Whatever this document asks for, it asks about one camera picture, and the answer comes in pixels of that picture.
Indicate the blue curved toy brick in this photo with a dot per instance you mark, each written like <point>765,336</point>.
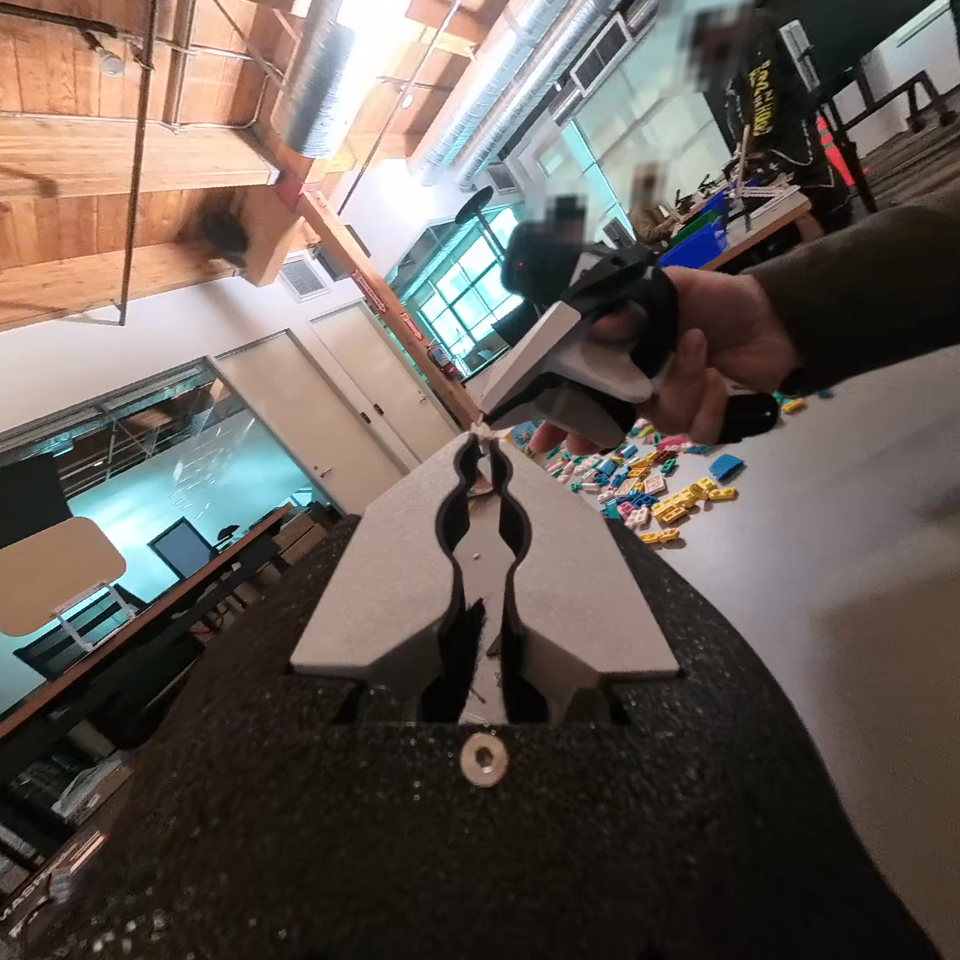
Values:
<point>727,467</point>

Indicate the black wall speaker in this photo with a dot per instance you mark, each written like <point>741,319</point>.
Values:
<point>341,255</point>

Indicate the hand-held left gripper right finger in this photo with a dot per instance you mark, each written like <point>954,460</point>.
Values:
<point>600,600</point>

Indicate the black monitor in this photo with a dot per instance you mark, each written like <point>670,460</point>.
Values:
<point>182,549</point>

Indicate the wood edged table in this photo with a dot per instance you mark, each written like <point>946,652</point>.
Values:
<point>772,210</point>

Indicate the white door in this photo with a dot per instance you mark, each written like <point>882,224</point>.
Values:
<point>382,367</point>
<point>307,412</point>

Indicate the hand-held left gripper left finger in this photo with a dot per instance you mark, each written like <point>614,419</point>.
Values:
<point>367,592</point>

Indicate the ceiling spot lamp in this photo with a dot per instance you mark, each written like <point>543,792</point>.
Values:
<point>111,58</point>

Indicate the beige board on stand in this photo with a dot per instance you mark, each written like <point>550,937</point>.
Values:
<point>60,574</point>

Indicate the blue plastic bin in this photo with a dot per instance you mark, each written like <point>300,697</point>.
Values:
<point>697,240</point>

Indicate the person's right forearm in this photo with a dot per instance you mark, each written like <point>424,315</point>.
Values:
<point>862,300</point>

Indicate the black printed box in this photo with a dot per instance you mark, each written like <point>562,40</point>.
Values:
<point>52,870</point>

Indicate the pile of colourful toy bricks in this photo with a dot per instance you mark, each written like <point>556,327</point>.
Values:
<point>637,480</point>

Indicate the wall vent grille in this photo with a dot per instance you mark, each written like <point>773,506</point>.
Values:
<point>304,277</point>

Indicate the brown wooden table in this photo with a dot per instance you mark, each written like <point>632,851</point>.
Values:
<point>150,611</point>

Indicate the black ceiling pipe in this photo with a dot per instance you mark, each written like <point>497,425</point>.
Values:
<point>90,28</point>

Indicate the glass office partition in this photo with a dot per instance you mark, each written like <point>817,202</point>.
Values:
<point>187,465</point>

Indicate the stack of cardboard boxes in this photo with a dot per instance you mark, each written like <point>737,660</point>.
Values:
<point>300,536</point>

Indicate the person's right hand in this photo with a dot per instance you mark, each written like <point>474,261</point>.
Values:
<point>735,337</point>

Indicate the black hanging pipe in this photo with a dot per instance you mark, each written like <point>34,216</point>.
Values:
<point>136,150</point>

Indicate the wooden post with red signs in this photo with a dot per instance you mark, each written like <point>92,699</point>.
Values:
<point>375,292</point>

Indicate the black flag panel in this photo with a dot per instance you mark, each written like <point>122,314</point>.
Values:
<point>30,499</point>

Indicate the silver air duct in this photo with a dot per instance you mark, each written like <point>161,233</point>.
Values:
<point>319,82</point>
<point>510,82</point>

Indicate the black disc floor lamp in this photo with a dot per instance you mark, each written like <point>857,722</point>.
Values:
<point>474,202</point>

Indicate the orange striped cone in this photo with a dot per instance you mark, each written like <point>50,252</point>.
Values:
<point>840,154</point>

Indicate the red fire extinguisher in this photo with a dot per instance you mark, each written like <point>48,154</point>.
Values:
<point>442,360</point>

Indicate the white angled toy brick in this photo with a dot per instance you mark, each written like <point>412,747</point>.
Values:
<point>491,433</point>

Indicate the white wall air unit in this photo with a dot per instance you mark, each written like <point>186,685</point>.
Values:
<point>600,52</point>

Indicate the dark round ceiling fixture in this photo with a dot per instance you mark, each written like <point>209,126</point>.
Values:
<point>223,238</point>

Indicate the grey desk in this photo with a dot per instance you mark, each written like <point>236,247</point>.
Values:
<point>862,600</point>

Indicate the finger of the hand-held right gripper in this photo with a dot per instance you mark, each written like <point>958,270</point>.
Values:
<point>540,352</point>
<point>600,390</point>

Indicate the paned window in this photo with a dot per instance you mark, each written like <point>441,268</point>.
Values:
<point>457,292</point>

